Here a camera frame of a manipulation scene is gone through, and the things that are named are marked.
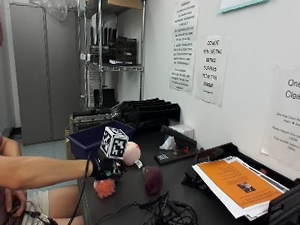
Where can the orange fuzzy soft toy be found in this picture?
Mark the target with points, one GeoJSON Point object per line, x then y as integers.
{"type": "Point", "coordinates": [105, 188]}

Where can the peach round soft toy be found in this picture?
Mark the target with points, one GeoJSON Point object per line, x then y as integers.
{"type": "Point", "coordinates": [132, 153]}

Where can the white marker cube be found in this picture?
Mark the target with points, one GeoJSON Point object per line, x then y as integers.
{"type": "Point", "coordinates": [114, 142]}

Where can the dark purple soft toy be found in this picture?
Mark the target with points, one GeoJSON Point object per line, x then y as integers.
{"type": "Point", "coordinates": [153, 180]}

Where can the blue plastic bin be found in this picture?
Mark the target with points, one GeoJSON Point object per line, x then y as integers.
{"type": "Point", "coordinates": [85, 140]}

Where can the flat black labelled device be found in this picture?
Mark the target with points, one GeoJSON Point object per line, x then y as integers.
{"type": "Point", "coordinates": [169, 156]}

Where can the white crumpled tissue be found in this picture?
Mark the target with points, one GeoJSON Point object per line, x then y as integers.
{"type": "Point", "coordinates": [168, 144]}

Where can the grey metal tray box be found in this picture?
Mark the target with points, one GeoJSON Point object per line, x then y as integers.
{"type": "Point", "coordinates": [89, 118]}

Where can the stack of black file trays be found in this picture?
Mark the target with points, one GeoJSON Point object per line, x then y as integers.
{"type": "Point", "coordinates": [148, 110]}

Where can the white cardboard box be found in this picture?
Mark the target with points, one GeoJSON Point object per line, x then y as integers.
{"type": "Point", "coordinates": [183, 130]}

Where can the stack of white papers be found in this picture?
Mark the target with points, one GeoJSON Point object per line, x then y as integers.
{"type": "Point", "coordinates": [219, 199]}

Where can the orange paper sheet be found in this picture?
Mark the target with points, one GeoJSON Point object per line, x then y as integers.
{"type": "Point", "coordinates": [233, 179]}

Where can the black boxes on shelf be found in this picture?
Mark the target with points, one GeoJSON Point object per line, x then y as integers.
{"type": "Point", "coordinates": [121, 49]}

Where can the grey metal cabinet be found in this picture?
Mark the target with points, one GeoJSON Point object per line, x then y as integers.
{"type": "Point", "coordinates": [34, 77]}

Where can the black paper tray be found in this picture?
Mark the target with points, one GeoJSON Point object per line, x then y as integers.
{"type": "Point", "coordinates": [285, 212]}

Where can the clear plastic bag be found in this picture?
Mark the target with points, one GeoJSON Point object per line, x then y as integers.
{"type": "Point", "coordinates": [53, 1]}

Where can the teal framed white board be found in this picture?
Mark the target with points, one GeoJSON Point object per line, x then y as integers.
{"type": "Point", "coordinates": [243, 2]}

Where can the short printed wall notice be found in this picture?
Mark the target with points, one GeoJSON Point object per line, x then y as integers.
{"type": "Point", "coordinates": [212, 70]}

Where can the tall printed wall notice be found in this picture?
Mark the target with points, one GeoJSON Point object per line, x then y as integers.
{"type": "Point", "coordinates": [183, 44]}

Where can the large printed wall notice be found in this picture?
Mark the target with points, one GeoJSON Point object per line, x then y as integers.
{"type": "Point", "coordinates": [289, 122]}

